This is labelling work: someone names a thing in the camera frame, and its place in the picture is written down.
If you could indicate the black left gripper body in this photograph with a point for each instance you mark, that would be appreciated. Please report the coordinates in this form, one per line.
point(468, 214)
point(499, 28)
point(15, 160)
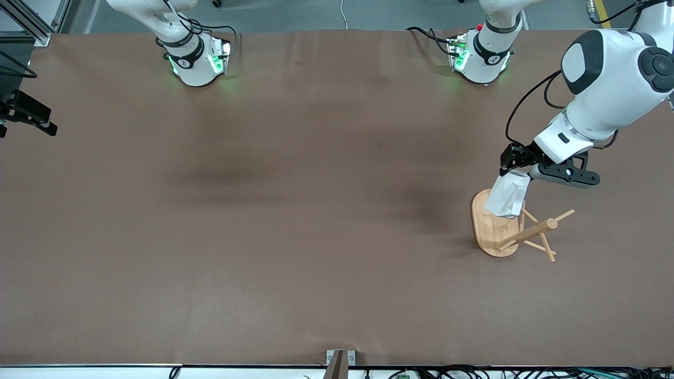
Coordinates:
point(519, 156)

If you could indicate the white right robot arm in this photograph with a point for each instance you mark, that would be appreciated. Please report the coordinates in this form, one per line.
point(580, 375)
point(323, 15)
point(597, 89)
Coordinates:
point(184, 52)

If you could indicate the aluminium frame profile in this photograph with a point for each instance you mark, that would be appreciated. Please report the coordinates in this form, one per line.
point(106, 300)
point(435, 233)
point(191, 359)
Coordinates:
point(31, 26)

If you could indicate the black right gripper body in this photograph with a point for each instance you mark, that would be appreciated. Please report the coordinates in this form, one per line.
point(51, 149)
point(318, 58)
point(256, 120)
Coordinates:
point(23, 110)

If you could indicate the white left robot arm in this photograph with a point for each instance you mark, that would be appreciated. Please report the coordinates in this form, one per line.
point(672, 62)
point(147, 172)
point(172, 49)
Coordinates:
point(605, 89)

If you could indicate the aluminium post with bracket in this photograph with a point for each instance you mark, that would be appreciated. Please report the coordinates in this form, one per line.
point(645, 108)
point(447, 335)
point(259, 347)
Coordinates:
point(339, 363)

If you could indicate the white faceted plastic cup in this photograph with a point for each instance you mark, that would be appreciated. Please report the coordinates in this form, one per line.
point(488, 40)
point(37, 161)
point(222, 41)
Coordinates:
point(508, 195)

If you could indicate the wooden cup rack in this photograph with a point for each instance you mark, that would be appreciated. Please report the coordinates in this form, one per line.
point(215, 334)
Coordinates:
point(492, 237)

